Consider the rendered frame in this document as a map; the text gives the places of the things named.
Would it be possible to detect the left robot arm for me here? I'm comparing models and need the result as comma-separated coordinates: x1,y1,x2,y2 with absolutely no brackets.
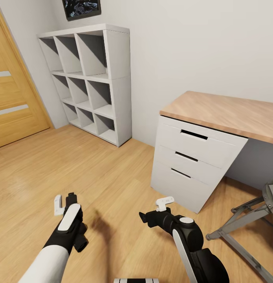
18,193,83,283

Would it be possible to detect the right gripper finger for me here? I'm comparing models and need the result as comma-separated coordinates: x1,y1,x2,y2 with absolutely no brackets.
139,212,147,223

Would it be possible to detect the digital camera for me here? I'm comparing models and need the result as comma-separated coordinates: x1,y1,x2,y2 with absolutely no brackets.
74,223,87,252

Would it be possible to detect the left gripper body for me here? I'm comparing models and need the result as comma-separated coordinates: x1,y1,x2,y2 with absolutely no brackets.
65,195,77,211

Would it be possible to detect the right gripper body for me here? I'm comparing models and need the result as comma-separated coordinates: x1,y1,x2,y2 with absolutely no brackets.
146,207,171,230

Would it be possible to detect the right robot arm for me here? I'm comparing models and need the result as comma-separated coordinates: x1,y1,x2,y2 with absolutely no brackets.
139,197,229,283

